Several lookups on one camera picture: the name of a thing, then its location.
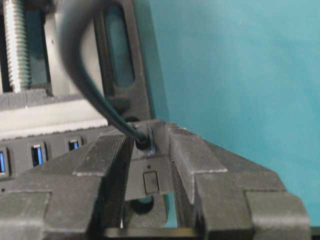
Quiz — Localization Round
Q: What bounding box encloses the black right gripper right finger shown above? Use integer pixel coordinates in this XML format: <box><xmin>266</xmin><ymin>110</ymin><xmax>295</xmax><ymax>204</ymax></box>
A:
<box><xmin>167</xmin><ymin>123</ymin><xmax>312</xmax><ymax>240</ymax></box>

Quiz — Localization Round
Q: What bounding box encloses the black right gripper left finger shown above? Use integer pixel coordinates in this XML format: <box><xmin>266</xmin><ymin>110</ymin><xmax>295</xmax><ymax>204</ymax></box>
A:
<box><xmin>0</xmin><ymin>135</ymin><xmax>133</xmax><ymax>240</ymax></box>

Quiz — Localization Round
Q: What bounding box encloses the black USB cable with plug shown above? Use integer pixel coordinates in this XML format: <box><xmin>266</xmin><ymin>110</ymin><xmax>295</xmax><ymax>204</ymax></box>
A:
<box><xmin>57</xmin><ymin>0</ymin><xmax>151</xmax><ymax>151</ymax></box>

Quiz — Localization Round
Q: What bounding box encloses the black multiport USB hub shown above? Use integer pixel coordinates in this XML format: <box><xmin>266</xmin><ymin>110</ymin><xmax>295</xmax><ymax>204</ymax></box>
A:
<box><xmin>0</xmin><ymin>119</ymin><xmax>173</xmax><ymax>201</ymax></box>

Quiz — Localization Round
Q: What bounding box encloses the black bench vise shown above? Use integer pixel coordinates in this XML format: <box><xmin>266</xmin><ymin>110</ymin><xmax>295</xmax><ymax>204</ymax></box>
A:
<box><xmin>0</xmin><ymin>0</ymin><xmax>176</xmax><ymax>230</ymax></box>

